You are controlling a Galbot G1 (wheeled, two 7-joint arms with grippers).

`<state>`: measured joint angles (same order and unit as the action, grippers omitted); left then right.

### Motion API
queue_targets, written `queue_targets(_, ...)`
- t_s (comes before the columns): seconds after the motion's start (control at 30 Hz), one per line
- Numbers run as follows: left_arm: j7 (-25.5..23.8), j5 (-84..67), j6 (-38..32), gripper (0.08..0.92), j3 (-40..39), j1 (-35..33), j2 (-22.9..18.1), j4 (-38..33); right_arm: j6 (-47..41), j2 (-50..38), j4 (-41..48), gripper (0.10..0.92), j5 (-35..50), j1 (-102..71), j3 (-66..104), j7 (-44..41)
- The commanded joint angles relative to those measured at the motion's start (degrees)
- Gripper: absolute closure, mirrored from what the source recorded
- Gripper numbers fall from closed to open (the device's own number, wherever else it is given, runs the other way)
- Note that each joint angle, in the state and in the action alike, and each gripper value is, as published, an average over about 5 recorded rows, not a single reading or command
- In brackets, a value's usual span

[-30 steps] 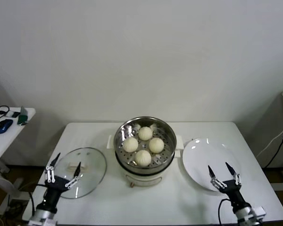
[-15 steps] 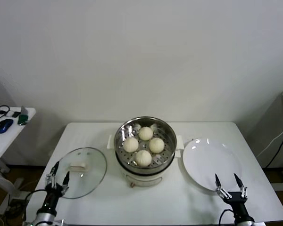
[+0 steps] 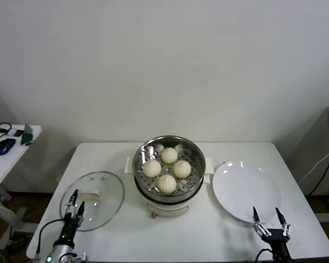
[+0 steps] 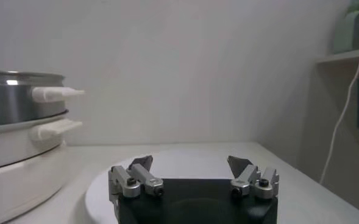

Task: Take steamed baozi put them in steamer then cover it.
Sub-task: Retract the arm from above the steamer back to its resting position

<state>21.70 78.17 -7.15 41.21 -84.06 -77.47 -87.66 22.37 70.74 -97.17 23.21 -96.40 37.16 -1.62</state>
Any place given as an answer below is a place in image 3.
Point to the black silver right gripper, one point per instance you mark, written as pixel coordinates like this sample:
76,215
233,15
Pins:
277,242

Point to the white round plate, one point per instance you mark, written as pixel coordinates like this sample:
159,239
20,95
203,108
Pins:
244,191

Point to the round glass pot lid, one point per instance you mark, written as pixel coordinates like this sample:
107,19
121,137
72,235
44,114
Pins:
104,194

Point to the white side table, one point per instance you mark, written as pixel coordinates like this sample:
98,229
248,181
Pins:
5,170

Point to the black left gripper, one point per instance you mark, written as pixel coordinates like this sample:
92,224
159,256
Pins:
69,231

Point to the stainless steel steamer basket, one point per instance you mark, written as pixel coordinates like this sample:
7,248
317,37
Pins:
194,164

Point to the green grey handheld device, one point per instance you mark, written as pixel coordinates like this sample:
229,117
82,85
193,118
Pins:
27,138

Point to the small black box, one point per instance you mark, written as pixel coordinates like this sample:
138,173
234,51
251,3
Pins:
18,133

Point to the white steamed baozi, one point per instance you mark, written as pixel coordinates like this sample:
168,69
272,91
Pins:
169,155
152,168
182,169
167,184

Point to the cream electric cooker base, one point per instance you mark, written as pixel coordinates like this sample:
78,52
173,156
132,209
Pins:
167,209

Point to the blue computer mouse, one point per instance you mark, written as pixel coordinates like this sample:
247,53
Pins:
4,146

